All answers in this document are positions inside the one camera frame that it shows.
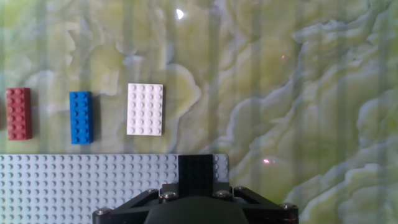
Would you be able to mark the green marble pattern mat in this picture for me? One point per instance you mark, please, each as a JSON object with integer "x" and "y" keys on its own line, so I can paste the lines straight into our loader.
{"x": 280, "y": 93}

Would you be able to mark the white Lego plate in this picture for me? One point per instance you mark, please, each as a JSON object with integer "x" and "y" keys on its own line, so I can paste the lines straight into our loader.
{"x": 145, "y": 109}

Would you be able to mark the red Lego brick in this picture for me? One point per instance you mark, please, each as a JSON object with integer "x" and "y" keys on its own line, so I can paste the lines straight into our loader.
{"x": 19, "y": 114}

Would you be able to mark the blue Lego brick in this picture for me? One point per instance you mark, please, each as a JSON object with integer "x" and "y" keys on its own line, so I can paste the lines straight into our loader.
{"x": 81, "y": 118}

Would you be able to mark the black Lego plate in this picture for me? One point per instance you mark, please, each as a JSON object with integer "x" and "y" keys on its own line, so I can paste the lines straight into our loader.
{"x": 196, "y": 174}

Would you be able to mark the large grey Lego baseplate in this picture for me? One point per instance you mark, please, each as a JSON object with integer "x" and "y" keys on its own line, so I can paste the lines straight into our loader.
{"x": 62, "y": 186}

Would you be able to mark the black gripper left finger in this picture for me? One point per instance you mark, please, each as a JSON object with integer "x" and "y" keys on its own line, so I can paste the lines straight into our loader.
{"x": 130, "y": 208}

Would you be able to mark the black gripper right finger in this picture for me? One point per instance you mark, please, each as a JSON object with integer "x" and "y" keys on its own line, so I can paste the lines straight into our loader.
{"x": 264, "y": 208}

